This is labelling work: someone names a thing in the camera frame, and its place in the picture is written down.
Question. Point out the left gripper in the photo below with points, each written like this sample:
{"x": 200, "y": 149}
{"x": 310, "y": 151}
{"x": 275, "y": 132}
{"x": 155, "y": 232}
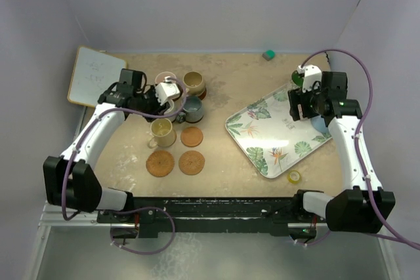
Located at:
{"x": 151, "y": 91}

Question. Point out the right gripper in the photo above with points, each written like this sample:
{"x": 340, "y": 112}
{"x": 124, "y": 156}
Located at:
{"x": 298, "y": 97}

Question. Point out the pink mug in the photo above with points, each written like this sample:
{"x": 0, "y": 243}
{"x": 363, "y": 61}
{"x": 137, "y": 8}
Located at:
{"x": 165, "y": 79}

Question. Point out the white mug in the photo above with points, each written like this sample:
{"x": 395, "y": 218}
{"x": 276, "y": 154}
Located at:
{"x": 175, "y": 112}

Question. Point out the cream mug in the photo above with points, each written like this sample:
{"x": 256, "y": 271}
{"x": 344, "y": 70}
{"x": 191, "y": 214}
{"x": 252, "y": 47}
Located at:
{"x": 163, "y": 134}

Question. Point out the tan ceramic mug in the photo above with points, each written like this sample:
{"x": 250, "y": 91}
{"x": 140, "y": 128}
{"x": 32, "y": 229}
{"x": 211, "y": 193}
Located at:
{"x": 194, "y": 83}

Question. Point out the grey blue mug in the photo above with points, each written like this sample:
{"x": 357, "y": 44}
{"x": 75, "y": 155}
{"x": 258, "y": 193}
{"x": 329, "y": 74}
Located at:
{"x": 192, "y": 111}

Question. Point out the brown ringed wood coaster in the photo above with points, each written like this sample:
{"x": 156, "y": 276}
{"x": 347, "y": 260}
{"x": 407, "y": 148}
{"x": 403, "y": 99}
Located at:
{"x": 203, "y": 94}

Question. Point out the light wood coaster smooth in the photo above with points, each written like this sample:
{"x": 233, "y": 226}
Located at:
{"x": 191, "y": 137}

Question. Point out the woven rattan coaster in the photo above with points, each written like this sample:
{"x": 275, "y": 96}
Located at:
{"x": 160, "y": 163}
{"x": 191, "y": 162}

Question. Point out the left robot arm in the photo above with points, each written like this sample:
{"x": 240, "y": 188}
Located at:
{"x": 70, "y": 181}

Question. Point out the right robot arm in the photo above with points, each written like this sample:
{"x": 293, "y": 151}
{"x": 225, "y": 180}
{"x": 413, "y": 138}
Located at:
{"x": 363, "y": 201}

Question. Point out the green cup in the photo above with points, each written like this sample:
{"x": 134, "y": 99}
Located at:
{"x": 297, "y": 78}

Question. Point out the light blue mug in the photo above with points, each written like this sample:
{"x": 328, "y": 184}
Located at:
{"x": 318, "y": 124}

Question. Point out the leaf pattern tray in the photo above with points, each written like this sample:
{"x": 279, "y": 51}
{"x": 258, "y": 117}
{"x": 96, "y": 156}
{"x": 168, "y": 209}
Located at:
{"x": 271, "y": 140}

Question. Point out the green eraser block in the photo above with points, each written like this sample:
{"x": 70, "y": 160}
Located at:
{"x": 269, "y": 55}

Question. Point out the yellow tape roll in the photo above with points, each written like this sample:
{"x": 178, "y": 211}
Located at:
{"x": 294, "y": 177}

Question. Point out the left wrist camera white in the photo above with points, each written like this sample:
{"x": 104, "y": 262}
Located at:
{"x": 165, "y": 94}

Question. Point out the small whiteboard wooden frame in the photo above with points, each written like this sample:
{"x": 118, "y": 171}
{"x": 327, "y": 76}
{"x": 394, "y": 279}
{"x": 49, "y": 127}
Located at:
{"x": 93, "y": 73}

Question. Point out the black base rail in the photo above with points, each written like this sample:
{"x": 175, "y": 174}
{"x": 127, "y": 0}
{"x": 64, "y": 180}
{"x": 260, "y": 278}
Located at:
{"x": 147, "y": 217}

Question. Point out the aluminium frame rail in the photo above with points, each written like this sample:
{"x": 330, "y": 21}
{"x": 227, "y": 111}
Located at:
{"x": 52, "y": 216}

